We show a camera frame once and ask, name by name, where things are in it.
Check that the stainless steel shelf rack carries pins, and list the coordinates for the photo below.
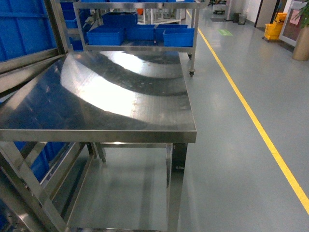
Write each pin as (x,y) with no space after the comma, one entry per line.
(26,72)

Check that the stainless steel table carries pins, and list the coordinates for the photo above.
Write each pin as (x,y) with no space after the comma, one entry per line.
(97,143)

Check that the yellow mop bucket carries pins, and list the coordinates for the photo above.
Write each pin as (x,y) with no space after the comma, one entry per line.
(273,30)

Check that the plant in gold pot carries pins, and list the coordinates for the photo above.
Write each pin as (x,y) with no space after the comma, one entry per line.
(301,50)

